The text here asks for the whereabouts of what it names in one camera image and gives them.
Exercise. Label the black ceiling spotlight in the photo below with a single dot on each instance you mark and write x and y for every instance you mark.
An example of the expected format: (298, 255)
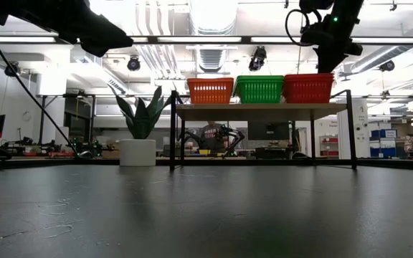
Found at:
(11, 69)
(133, 64)
(257, 59)
(386, 66)

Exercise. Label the black metal table frame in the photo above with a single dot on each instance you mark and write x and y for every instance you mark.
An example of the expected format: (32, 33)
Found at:
(48, 163)

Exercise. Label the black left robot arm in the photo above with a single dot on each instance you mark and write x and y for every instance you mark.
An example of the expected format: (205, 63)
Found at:
(66, 18)

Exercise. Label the red plastic slotted basket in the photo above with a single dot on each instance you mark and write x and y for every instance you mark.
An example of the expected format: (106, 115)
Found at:
(299, 75)
(299, 79)
(308, 94)

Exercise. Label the black table mat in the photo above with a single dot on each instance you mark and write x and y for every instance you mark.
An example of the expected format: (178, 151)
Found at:
(206, 215)

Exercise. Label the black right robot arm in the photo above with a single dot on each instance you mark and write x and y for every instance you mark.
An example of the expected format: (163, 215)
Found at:
(346, 10)

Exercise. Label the rack with red bins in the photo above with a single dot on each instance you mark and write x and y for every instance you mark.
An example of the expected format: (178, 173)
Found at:
(330, 140)

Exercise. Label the silver ventilation duct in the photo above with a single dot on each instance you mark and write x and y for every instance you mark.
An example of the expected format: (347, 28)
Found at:
(212, 59)

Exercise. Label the black overhead beam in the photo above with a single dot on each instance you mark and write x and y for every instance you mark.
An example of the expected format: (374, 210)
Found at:
(246, 39)

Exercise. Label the orange plastic slotted basket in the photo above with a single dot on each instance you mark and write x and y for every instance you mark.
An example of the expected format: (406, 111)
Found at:
(210, 94)
(210, 79)

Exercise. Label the blue storage bin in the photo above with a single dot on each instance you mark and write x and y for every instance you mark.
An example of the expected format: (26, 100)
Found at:
(382, 153)
(376, 133)

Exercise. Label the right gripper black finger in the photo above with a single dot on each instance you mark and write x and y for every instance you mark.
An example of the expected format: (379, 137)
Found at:
(323, 61)
(333, 59)

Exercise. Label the black background robot arm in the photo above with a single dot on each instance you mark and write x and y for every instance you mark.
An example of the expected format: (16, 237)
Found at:
(192, 137)
(237, 136)

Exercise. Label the artificial plant in white pot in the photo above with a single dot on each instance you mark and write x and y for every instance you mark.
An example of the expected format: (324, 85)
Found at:
(137, 152)

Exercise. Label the wooden shelf with black legs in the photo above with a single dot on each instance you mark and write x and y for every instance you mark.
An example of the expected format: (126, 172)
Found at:
(256, 112)

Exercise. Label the black wall screen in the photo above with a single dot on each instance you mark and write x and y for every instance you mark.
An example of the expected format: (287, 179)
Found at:
(267, 130)

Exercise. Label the green plastic slotted basket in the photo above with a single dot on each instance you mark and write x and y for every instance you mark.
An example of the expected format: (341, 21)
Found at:
(260, 94)
(260, 76)
(260, 80)

